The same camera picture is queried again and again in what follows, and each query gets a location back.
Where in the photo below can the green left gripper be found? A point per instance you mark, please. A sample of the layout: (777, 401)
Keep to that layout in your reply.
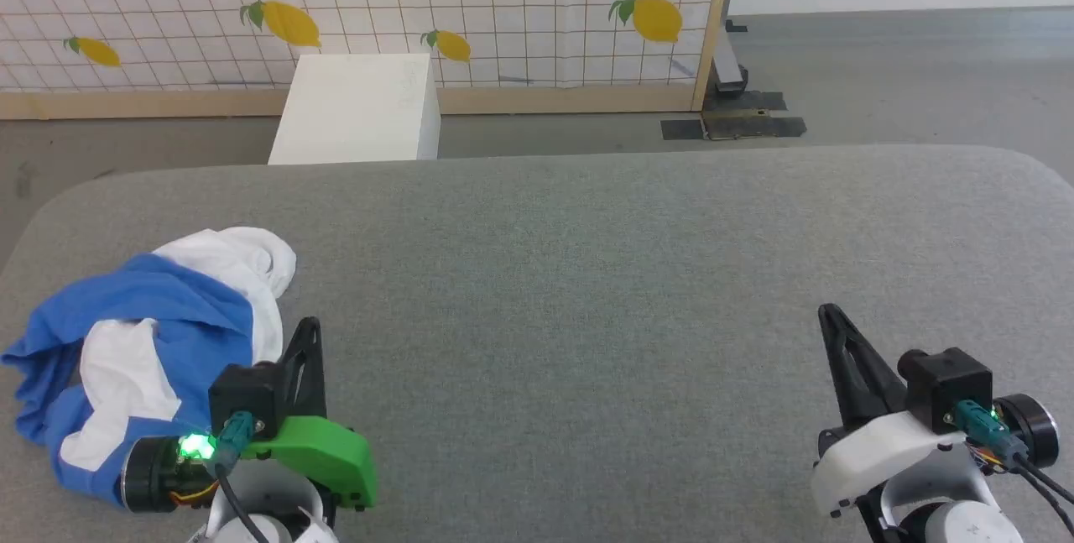
(327, 451)

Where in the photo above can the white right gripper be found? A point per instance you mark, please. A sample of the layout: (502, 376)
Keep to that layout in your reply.
(873, 446)

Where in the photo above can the blue and white t-shirt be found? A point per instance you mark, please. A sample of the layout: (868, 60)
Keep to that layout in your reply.
(193, 308)

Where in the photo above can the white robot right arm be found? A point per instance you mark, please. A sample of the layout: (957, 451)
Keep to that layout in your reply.
(956, 518)

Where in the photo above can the white rectangular box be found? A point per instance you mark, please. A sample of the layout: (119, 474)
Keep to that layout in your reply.
(357, 107)

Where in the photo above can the grey fabric cushion surface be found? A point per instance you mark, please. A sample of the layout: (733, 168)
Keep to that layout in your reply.
(587, 274)

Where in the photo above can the short black floor tape patch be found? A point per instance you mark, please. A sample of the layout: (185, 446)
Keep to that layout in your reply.
(751, 101)

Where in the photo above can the grey metal partition foot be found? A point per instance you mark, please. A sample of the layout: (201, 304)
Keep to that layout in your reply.
(727, 65)

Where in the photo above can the lemon-patterned grid screen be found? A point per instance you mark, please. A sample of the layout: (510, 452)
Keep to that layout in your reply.
(503, 14)

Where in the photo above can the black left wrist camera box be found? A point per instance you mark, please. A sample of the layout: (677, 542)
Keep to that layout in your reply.
(245, 392)

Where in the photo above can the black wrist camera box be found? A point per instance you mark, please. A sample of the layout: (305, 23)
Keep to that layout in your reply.
(948, 383)
(245, 392)

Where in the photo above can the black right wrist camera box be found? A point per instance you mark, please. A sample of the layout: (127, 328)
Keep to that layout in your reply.
(948, 383)

